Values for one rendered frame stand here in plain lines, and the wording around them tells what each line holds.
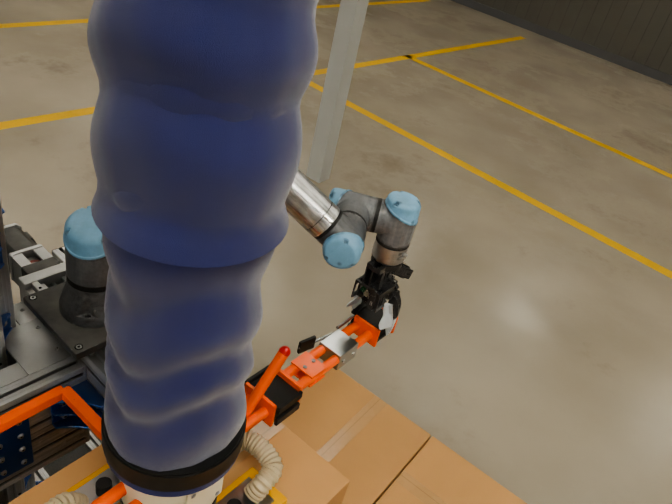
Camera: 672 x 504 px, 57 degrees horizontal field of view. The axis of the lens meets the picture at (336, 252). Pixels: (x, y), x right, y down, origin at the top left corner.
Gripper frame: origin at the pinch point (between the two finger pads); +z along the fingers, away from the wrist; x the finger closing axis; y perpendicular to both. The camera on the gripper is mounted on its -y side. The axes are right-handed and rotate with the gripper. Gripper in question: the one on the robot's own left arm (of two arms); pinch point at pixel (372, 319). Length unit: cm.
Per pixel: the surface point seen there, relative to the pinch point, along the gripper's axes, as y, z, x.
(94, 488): 68, 10, -11
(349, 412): -17, 53, -6
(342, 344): 14.0, -1.4, 1.4
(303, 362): 25.0, -1.4, -0.7
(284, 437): 32.6, 12.8, 3.9
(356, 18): -207, -4, -166
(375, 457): -9, 53, 10
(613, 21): -897, 59, -194
